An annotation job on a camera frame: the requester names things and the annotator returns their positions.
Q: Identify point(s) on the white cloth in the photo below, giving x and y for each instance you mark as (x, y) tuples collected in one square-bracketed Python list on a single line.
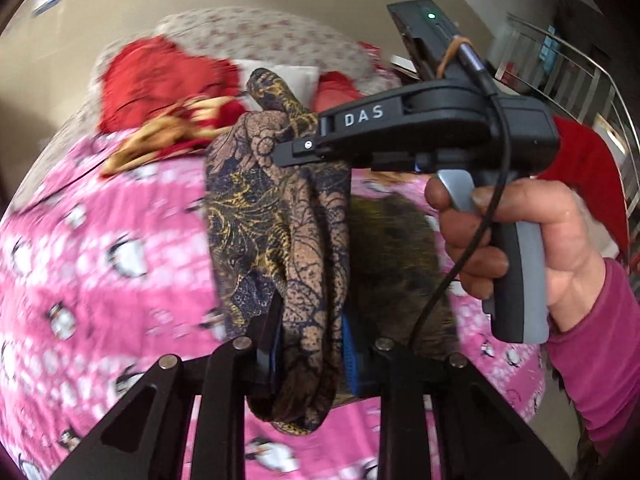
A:
[(300, 77)]

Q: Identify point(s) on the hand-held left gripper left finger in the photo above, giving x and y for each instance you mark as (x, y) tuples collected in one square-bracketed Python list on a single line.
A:
[(265, 355)]

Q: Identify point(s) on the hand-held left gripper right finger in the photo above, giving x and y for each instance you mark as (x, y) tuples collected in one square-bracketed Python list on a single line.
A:
[(352, 360)]

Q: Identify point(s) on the small red ruffled pillow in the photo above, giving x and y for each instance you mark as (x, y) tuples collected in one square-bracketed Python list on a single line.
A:
[(340, 90)]

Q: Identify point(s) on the metal stair railing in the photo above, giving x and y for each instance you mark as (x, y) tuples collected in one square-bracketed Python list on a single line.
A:
[(600, 75)]

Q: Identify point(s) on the pink penguin print blanket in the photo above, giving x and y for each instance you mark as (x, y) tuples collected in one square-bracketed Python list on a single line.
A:
[(100, 260)]

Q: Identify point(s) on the tan rubber band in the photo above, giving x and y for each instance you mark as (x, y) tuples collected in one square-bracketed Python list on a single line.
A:
[(446, 57)]

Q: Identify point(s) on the large red ruffled pillow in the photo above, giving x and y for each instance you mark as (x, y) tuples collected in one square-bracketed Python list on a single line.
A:
[(150, 85)]

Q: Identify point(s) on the person's right forearm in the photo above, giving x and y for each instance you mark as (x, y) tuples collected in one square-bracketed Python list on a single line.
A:
[(600, 350)]

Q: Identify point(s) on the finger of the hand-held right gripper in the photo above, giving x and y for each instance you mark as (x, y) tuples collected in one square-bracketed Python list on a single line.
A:
[(300, 150)]

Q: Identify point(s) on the person's right hand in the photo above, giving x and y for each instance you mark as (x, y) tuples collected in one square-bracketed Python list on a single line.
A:
[(570, 240)]

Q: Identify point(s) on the red cloth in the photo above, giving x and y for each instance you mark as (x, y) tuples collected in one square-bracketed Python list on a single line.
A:
[(590, 160)]

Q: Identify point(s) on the dark floral patterned garment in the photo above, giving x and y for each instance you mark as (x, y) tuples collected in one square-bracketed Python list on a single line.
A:
[(300, 260)]

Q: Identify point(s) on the red and yellow floral blanket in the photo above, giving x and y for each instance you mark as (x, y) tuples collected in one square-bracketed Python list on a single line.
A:
[(150, 145)]

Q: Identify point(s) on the floral print pillow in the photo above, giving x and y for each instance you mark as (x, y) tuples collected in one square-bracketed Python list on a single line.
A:
[(275, 35)]

